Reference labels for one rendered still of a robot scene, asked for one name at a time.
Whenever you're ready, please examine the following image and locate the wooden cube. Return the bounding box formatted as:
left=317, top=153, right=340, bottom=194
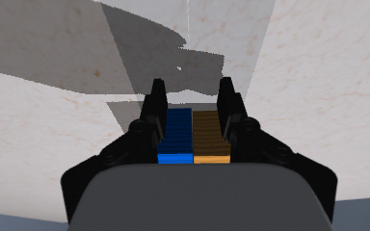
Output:
left=193, top=111, right=231, bottom=163

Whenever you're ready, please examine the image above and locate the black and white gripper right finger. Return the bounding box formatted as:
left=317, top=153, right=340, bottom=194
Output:
left=217, top=77, right=338, bottom=224

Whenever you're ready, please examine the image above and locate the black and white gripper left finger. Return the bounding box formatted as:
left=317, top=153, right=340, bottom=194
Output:
left=61, top=79, right=168, bottom=225

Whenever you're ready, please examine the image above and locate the blue cube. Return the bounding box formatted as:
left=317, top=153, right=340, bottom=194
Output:
left=156, top=108, right=193, bottom=164

